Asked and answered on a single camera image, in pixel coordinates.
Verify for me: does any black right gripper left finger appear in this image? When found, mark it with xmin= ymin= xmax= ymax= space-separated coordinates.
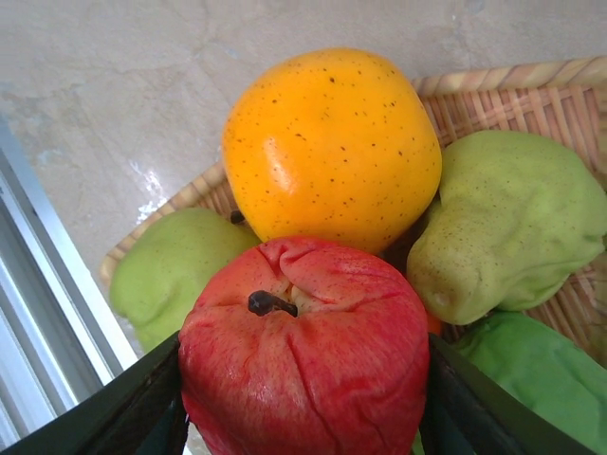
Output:
xmin=0 ymin=331 xmax=190 ymax=455

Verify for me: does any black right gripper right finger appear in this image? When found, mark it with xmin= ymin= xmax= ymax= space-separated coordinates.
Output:
xmin=419 ymin=333 xmax=598 ymax=455

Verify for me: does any round green apple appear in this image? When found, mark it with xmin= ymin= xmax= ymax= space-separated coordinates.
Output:
xmin=450 ymin=311 xmax=607 ymax=455

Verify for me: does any green pear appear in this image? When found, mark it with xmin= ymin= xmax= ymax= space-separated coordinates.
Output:
xmin=108 ymin=207 xmax=262 ymax=355
xmin=406 ymin=130 xmax=607 ymax=326

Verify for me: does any red wax apple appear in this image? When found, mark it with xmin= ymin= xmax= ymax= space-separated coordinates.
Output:
xmin=177 ymin=235 xmax=432 ymax=455

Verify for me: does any round orange speckled fruit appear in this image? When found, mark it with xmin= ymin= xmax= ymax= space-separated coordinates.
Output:
xmin=221 ymin=46 xmax=444 ymax=256

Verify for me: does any woven bamboo basket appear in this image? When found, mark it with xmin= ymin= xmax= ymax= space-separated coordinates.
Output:
xmin=99 ymin=55 xmax=607 ymax=366

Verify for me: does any aluminium frame rail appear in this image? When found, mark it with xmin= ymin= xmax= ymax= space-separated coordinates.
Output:
xmin=0 ymin=113 xmax=138 ymax=449

